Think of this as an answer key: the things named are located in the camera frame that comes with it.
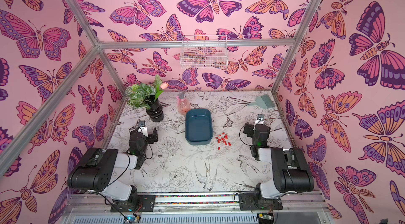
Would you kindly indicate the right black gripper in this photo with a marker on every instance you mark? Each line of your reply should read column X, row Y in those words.
column 250, row 130

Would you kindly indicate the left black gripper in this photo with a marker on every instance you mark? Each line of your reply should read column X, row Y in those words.
column 150, row 137

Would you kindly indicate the teal plastic storage box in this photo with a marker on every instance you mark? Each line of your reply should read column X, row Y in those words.
column 198, row 127

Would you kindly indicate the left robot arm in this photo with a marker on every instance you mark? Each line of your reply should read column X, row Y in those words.
column 94, row 172

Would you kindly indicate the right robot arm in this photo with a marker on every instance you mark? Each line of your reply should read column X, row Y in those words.
column 290, row 171

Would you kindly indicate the green plant in black vase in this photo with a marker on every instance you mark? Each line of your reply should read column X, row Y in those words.
column 147, row 96

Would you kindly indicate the pink spray bottle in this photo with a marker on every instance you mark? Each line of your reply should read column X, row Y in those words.
column 183, row 104

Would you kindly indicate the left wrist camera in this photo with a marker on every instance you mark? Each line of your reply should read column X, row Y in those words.
column 142, row 126

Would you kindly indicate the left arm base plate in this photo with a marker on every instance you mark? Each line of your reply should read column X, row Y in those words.
column 139, row 203

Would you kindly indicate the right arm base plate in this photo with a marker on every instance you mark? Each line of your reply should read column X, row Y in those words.
column 252, row 202

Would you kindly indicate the aluminium front rail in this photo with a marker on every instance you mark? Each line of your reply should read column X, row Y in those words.
column 223, row 202

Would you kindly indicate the white wire basket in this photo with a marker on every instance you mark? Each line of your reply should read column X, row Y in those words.
column 204, row 52

